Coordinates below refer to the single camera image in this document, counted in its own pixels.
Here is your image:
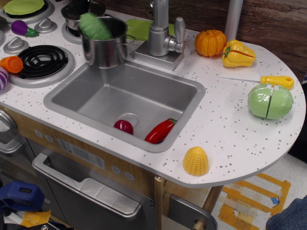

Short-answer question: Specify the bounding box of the bumpy green toy squash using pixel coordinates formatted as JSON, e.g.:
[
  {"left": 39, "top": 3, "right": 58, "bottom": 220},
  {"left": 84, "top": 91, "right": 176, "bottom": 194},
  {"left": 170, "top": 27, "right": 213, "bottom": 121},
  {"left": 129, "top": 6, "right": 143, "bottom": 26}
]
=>
[{"left": 79, "top": 12, "right": 113, "bottom": 41}]

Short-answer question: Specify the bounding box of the tall steel pot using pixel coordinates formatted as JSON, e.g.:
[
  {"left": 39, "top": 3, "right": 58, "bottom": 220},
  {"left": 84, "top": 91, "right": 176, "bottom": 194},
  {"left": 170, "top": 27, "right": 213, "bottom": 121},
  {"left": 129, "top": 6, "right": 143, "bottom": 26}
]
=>
[{"left": 79, "top": 17, "right": 135, "bottom": 69}]

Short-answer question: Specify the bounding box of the small steel pot with lid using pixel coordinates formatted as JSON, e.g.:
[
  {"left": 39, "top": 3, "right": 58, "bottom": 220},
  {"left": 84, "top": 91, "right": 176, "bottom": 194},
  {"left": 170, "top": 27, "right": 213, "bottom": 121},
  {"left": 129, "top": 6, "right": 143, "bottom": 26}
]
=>
[{"left": 61, "top": 0, "right": 106, "bottom": 31}]

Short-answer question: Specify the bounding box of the red toy chili pepper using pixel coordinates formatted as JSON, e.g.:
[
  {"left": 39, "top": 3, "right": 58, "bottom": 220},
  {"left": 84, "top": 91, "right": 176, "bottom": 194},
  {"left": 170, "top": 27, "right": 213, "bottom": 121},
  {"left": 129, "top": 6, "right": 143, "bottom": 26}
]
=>
[{"left": 144, "top": 118, "right": 177, "bottom": 144}]

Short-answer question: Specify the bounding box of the grey toy sink basin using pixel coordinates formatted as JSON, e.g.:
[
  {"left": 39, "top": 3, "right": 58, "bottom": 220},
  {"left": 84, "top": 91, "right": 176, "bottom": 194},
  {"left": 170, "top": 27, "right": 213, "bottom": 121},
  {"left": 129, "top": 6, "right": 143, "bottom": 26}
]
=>
[{"left": 44, "top": 61, "right": 205, "bottom": 152}]

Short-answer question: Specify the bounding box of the dark red toy radish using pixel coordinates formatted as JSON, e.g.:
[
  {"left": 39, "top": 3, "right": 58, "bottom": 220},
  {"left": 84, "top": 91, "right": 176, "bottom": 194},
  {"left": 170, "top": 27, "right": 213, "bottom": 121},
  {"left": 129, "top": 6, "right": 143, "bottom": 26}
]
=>
[{"left": 113, "top": 119, "right": 134, "bottom": 135}]

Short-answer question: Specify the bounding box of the yellow toy corn piece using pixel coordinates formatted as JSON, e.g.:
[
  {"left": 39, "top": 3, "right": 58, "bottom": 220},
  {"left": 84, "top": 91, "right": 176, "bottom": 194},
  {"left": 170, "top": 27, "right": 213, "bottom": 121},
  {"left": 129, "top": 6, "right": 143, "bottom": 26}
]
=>
[{"left": 183, "top": 146, "right": 209, "bottom": 176}]

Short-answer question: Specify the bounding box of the silver toy faucet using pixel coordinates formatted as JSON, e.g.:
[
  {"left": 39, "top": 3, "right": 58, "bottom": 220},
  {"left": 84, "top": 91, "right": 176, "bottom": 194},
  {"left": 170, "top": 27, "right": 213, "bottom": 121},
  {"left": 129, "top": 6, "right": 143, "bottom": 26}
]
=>
[{"left": 134, "top": 0, "right": 186, "bottom": 70}]

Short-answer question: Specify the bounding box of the green plastic cutting board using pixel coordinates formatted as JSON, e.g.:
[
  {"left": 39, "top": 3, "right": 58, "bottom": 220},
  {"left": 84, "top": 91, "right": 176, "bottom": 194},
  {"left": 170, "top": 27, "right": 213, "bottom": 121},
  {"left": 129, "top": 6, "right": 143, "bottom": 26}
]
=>
[{"left": 125, "top": 19, "right": 175, "bottom": 41}]

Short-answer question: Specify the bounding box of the orange toy pumpkin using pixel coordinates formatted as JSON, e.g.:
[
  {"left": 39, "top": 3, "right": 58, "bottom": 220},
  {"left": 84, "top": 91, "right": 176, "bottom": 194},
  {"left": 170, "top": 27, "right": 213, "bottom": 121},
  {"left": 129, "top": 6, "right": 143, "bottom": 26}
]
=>
[{"left": 194, "top": 30, "right": 227, "bottom": 57}]

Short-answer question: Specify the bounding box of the yellow toy bell pepper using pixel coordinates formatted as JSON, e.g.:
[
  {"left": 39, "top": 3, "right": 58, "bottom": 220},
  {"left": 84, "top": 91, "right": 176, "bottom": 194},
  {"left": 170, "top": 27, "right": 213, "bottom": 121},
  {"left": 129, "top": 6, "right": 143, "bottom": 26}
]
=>
[{"left": 222, "top": 39, "right": 256, "bottom": 68}]

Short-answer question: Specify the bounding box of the grey toy oven door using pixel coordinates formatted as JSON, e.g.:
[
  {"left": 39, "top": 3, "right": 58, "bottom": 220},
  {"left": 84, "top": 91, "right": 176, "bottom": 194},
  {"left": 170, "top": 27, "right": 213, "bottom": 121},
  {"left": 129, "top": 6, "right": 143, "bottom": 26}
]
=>
[{"left": 32, "top": 144, "right": 155, "bottom": 230}]

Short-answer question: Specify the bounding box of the green toy cabbage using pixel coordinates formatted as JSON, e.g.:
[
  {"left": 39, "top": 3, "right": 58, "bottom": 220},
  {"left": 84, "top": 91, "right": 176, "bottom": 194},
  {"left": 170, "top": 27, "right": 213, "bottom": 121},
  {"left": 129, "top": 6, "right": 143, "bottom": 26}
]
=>
[{"left": 248, "top": 84, "right": 294, "bottom": 120}]

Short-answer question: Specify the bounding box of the black coil stove burner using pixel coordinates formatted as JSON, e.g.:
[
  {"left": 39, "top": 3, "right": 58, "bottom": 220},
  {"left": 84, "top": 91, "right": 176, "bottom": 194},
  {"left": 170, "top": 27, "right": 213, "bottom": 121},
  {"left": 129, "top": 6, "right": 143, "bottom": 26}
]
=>
[{"left": 17, "top": 45, "right": 69, "bottom": 79}]

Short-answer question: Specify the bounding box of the white vertical pole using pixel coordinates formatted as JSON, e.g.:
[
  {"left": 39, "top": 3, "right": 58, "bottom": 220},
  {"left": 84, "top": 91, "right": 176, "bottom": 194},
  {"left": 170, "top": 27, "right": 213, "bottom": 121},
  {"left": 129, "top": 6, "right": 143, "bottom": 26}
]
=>
[{"left": 224, "top": 0, "right": 244, "bottom": 40}]

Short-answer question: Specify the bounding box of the grey stove knob rear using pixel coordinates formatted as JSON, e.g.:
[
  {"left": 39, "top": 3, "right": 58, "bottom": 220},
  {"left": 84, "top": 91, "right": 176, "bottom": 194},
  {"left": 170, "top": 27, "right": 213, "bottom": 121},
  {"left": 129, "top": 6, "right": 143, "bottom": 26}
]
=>
[{"left": 34, "top": 18, "right": 58, "bottom": 34}]

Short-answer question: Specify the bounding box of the grey stove knob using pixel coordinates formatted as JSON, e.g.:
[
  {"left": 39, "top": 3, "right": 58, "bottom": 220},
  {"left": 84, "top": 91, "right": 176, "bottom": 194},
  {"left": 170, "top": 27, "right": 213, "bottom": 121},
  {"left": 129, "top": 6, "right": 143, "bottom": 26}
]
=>
[
  {"left": 34, "top": 18, "right": 58, "bottom": 34},
  {"left": 3, "top": 37, "right": 29, "bottom": 55}
]

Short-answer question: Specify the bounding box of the orange toy carrot piece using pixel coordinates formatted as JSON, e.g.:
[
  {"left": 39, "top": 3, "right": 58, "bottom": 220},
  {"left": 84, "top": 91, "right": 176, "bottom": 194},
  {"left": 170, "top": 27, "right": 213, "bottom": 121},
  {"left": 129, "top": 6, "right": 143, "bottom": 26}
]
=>
[{"left": 0, "top": 56, "right": 23, "bottom": 73}]

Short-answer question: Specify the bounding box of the purple striped toy onion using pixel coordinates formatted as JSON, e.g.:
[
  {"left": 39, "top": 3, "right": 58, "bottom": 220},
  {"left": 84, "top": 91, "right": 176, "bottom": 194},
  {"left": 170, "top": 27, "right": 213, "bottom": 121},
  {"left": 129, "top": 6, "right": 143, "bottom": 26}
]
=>
[{"left": 0, "top": 67, "right": 9, "bottom": 90}]

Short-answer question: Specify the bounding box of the grey stove knob front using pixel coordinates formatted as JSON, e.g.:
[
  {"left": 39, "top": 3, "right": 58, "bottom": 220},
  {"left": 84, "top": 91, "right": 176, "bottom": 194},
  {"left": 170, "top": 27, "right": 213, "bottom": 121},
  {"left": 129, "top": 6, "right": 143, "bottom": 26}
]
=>
[{"left": 3, "top": 37, "right": 29, "bottom": 55}]

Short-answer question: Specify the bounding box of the blue clamp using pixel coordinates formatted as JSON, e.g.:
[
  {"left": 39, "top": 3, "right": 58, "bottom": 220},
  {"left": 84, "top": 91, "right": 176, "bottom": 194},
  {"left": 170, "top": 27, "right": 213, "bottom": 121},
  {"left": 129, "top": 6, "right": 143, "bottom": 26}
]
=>
[{"left": 0, "top": 181, "right": 45, "bottom": 211}]

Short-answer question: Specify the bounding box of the purple toy eggplant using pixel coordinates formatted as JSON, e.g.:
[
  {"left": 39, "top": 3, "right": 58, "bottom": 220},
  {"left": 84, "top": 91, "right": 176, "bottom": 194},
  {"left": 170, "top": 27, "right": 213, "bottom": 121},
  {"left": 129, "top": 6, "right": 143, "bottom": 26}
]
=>
[{"left": 11, "top": 20, "right": 39, "bottom": 37}]

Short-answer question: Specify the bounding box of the blue jeans knee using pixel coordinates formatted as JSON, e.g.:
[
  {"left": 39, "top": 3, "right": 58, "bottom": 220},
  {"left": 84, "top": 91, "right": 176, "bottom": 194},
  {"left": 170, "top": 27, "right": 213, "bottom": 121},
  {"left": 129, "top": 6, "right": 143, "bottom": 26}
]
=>
[{"left": 266, "top": 196, "right": 307, "bottom": 230}]

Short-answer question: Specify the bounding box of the green toy plate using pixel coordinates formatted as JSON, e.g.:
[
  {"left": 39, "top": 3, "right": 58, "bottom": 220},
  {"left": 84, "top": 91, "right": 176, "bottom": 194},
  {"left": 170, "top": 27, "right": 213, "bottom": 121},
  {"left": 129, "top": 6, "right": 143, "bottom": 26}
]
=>
[{"left": 4, "top": 0, "right": 45, "bottom": 16}]

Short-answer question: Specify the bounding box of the yellow handled toy knife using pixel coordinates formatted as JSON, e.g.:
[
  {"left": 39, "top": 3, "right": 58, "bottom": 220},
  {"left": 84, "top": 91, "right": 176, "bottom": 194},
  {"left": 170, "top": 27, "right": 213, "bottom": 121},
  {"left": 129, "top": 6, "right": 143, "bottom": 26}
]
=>
[{"left": 218, "top": 73, "right": 295, "bottom": 89}]

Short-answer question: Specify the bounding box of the grey dishwasher handle left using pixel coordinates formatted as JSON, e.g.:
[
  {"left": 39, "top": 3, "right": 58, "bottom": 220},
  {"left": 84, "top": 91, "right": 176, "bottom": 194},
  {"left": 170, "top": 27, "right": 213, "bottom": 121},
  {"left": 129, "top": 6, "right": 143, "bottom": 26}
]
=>
[{"left": 0, "top": 109, "right": 24, "bottom": 157}]

